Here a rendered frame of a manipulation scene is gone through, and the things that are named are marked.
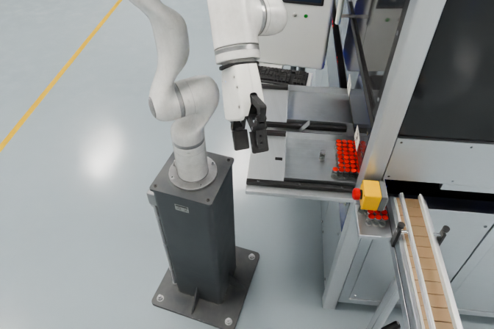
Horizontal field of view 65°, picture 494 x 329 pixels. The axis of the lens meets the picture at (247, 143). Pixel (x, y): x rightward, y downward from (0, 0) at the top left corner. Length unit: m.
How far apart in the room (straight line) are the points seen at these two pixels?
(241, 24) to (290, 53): 1.51
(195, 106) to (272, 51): 1.04
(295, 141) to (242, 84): 0.98
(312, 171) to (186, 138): 0.51
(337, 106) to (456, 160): 0.68
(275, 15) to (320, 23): 1.36
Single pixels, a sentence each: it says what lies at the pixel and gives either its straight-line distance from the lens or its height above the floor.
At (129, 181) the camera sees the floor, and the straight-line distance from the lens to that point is 2.77.
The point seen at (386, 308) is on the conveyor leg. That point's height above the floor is 0.53.
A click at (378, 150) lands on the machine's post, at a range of 1.28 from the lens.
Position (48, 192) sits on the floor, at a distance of 2.90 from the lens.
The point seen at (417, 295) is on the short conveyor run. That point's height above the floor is 0.93.
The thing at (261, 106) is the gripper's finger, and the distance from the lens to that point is 0.66.
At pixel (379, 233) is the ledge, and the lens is 1.41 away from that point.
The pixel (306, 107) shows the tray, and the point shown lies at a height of 0.88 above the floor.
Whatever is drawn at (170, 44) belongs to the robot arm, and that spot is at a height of 1.44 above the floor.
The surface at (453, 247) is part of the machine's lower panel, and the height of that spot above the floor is 0.65.
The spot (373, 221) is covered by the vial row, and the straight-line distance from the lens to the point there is 1.40.
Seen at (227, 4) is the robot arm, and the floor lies 1.71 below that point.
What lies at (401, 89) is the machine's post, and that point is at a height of 1.38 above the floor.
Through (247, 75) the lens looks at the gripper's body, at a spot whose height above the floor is 1.62.
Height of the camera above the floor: 2.00
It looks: 44 degrees down
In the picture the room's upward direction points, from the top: straight up
